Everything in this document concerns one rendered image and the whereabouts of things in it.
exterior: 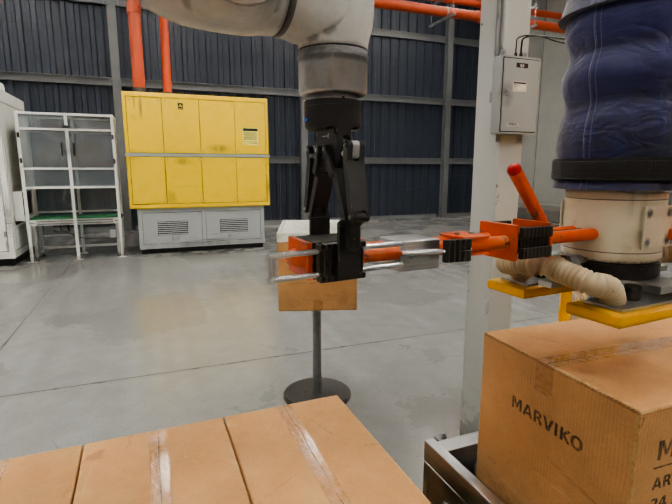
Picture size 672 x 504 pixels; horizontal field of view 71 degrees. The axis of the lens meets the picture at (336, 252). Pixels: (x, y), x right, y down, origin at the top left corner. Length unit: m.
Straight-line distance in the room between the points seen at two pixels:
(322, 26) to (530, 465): 0.95
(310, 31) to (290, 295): 1.89
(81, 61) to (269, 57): 3.88
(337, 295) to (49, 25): 9.89
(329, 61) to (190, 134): 7.36
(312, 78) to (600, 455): 0.80
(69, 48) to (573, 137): 10.93
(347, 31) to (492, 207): 1.57
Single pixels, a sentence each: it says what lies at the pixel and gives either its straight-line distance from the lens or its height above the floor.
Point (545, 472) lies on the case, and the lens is 1.14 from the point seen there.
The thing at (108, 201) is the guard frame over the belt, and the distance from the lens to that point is 8.47.
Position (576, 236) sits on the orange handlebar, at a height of 1.22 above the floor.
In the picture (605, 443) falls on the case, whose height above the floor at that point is 0.86.
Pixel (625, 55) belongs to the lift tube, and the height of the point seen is 1.51.
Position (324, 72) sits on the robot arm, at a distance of 0.60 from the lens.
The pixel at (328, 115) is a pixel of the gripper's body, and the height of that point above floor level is 1.40.
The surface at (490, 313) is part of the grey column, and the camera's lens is 2.19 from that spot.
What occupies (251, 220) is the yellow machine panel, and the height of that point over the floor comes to 0.47.
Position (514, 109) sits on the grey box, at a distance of 2.08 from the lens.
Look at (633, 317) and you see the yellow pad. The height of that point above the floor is 1.10.
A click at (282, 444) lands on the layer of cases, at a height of 0.54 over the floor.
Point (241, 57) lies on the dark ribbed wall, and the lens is 11.56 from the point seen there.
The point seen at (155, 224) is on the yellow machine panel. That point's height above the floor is 0.47.
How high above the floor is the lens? 1.33
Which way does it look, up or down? 10 degrees down
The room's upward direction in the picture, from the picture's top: straight up
